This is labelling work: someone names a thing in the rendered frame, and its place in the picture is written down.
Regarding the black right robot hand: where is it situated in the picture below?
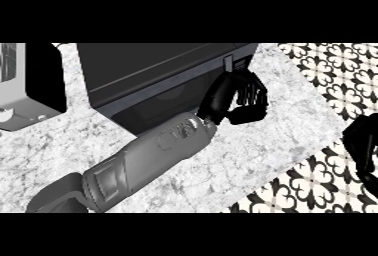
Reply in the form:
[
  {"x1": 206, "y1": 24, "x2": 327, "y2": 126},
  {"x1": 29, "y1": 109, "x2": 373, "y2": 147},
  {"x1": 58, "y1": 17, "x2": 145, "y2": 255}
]
[{"x1": 342, "y1": 113, "x2": 378, "y2": 199}]

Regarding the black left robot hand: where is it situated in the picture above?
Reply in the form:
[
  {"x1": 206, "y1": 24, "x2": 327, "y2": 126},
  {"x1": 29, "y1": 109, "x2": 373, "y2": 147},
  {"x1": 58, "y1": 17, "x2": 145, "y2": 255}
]
[{"x1": 197, "y1": 68, "x2": 271, "y2": 126}]

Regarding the dark grey microwave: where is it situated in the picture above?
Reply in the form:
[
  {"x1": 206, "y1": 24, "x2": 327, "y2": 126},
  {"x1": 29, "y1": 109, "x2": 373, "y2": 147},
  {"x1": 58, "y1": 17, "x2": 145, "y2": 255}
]
[{"x1": 76, "y1": 42, "x2": 260, "y2": 137}]

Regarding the pale grey appliance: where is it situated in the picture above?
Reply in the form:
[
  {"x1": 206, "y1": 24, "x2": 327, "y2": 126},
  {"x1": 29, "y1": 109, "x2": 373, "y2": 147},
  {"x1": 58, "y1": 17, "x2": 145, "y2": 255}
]
[{"x1": 0, "y1": 42, "x2": 68, "y2": 132}]

